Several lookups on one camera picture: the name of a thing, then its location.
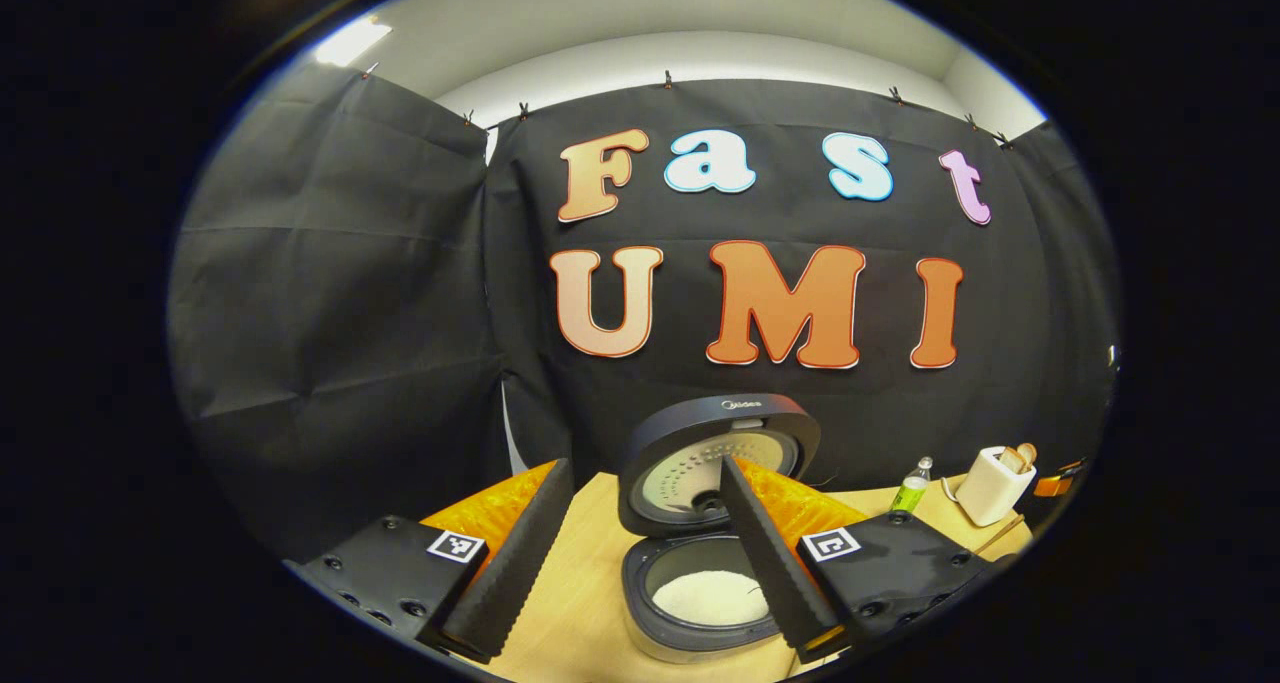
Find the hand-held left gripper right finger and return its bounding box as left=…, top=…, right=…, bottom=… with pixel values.
left=718, top=453, right=1011, bottom=664

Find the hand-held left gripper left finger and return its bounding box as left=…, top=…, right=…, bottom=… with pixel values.
left=283, top=458, right=574, bottom=664

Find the white rice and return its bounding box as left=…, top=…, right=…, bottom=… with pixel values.
left=652, top=568, right=771, bottom=627

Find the dark grey rice cooker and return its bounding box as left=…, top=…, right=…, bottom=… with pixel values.
left=617, top=394, right=822, bottom=664

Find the white toaster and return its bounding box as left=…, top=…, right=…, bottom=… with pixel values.
left=955, top=446, right=1037, bottom=527

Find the green label plastic bottle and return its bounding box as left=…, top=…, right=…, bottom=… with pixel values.
left=889, top=456, right=934, bottom=514

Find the black backdrop cloth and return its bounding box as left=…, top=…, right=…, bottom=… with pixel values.
left=168, top=63, right=1121, bottom=564

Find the ceiling light panel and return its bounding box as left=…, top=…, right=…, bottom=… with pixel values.
left=313, top=15, right=393, bottom=67

